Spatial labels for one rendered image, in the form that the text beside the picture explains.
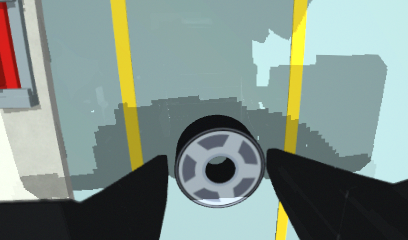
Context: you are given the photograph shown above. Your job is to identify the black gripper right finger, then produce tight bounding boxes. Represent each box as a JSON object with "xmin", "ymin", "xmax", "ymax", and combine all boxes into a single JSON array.
[{"xmin": 266, "ymin": 148, "xmax": 408, "ymax": 240}]

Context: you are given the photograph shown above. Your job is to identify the yellow tape lines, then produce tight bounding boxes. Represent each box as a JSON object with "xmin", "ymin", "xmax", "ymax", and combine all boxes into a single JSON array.
[{"xmin": 110, "ymin": 0, "xmax": 307, "ymax": 240}]

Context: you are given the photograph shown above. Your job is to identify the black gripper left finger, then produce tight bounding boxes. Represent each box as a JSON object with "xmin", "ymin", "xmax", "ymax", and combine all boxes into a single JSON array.
[{"xmin": 0, "ymin": 155, "xmax": 168, "ymax": 240}]

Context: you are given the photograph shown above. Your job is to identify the black rubber tyre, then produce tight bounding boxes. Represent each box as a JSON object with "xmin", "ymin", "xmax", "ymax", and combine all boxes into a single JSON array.
[{"xmin": 174, "ymin": 115, "xmax": 265, "ymax": 208}]

